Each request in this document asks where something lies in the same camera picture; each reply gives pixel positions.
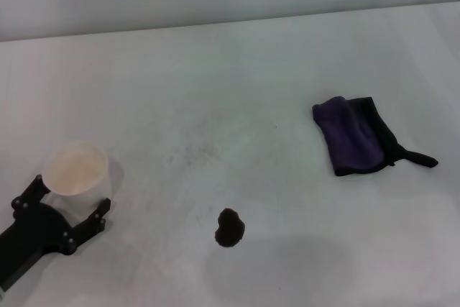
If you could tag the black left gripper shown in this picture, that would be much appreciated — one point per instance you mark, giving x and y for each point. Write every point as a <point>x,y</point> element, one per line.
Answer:
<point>32,231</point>

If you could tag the white paper cup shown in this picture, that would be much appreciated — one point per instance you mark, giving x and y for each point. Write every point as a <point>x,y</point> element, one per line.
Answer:
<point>81,177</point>

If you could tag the purple rag with black edge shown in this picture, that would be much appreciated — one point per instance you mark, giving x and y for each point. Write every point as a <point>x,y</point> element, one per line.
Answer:
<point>348,134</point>

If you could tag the black water stain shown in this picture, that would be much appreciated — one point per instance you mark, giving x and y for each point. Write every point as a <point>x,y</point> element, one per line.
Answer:
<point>230,228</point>

